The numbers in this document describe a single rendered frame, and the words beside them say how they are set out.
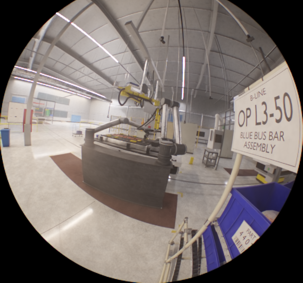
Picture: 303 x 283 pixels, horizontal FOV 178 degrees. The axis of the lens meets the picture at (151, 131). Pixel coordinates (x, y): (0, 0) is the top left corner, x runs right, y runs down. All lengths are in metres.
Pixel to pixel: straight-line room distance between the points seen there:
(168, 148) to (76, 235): 1.86
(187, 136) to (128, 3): 11.23
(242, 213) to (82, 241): 1.57
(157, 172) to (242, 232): 1.39
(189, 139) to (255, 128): 6.59
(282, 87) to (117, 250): 1.68
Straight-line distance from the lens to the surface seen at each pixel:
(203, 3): 9.28
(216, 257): 0.71
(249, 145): 0.36
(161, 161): 1.50
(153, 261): 1.50
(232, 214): 0.48
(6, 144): 5.84
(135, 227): 1.68
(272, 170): 1.71
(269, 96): 0.32
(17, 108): 8.56
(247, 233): 0.40
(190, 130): 6.83
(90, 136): 2.02
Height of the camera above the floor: 1.45
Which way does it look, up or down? 3 degrees down
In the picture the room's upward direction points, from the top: 8 degrees clockwise
